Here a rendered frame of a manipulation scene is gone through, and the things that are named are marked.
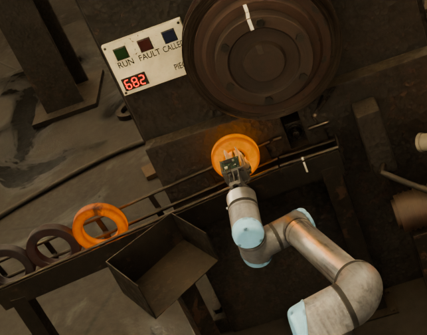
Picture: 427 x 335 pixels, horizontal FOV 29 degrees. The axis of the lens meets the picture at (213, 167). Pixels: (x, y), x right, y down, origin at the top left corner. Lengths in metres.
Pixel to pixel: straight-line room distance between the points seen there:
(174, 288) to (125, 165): 2.06
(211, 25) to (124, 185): 2.11
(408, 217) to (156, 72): 0.90
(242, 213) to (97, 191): 2.12
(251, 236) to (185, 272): 0.29
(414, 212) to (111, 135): 2.63
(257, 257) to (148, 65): 0.68
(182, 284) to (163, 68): 0.67
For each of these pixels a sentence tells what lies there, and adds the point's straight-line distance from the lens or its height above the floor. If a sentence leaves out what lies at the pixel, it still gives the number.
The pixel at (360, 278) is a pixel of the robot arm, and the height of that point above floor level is 0.80.
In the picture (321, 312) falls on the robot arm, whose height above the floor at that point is 0.80.
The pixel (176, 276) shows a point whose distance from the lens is 2.60.
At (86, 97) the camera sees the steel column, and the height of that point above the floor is 0.03.
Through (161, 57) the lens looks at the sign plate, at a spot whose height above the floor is 1.14.
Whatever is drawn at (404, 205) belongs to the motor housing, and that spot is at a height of 0.52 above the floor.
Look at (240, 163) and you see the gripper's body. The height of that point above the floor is 0.82.
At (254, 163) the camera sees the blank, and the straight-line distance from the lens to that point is 2.68.
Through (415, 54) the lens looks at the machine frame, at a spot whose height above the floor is 0.87.
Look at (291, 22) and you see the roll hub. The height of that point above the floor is 1.20.
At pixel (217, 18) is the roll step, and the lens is 2.39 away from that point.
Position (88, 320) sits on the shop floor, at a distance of 3.65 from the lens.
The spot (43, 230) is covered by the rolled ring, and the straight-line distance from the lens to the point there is 2.85.
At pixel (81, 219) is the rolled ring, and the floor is 0.74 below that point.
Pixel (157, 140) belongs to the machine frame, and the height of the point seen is 0.87.
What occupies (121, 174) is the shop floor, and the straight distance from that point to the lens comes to 4.49.
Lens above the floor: 2.13
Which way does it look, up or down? 31 degrees down
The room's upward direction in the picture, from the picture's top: 24 degrees counter-clockwise
